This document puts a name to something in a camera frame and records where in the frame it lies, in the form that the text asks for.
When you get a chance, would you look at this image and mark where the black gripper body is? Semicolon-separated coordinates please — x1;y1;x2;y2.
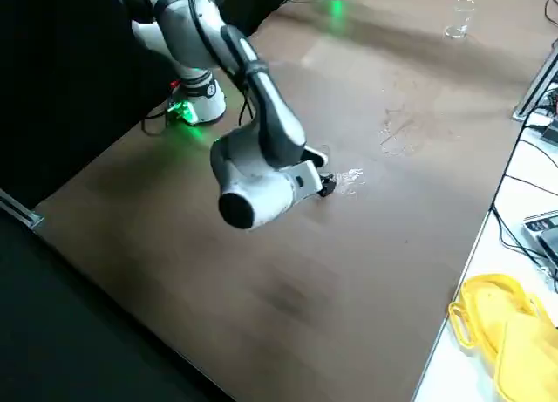
316;171;338;200

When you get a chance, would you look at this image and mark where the glass conical flask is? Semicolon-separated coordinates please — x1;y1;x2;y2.
334;167;366;199

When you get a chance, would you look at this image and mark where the glass beaker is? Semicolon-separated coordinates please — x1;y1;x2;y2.
443;0;477;40

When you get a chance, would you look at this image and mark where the yellow plastic basket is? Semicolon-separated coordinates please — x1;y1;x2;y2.
448;273;551;364

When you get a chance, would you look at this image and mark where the grey button device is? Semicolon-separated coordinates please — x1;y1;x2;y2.
522;211;558;270

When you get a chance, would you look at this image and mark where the black desk device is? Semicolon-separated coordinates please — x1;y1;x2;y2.
540;118;558;146

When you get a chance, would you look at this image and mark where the yellow plastic lid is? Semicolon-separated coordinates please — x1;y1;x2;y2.
493;310;558;402

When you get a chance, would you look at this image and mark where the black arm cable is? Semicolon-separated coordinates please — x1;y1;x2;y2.
189;0;258;128

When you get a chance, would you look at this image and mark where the black base cable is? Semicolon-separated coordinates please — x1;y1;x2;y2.
141;99;178;137

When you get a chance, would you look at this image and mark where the aluminium camera post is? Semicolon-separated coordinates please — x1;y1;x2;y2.
512;48;558;123

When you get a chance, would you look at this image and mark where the aluminium frame rail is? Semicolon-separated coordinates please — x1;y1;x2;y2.
0;187;45;232

